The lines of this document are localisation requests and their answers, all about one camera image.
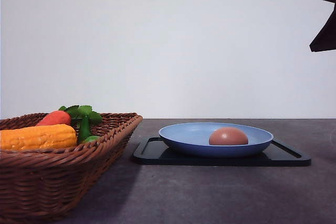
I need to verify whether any black gripper at plate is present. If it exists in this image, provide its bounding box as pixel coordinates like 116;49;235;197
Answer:
309;0;336;52

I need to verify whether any brown egg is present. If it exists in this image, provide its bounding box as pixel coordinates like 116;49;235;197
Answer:
209;126;248;145

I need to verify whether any blue plate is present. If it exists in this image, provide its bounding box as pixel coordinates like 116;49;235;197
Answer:
159;122;274;158

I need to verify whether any brown wicker basket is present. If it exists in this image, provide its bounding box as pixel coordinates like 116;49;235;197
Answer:
0;113;143;224

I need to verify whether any black tray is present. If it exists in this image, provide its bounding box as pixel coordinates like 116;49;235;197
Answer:
133;137;311;166

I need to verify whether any green toy leafy vegetable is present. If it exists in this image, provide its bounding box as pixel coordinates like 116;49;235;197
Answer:
59;105;102;141

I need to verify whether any green toy pepper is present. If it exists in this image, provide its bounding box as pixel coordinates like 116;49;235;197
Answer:
84;135;101;143

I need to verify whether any orange toy carrot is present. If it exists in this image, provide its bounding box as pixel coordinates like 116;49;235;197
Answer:
36;110;72;126

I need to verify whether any yellow toy corn cob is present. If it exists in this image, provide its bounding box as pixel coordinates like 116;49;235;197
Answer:
0;124;77;151

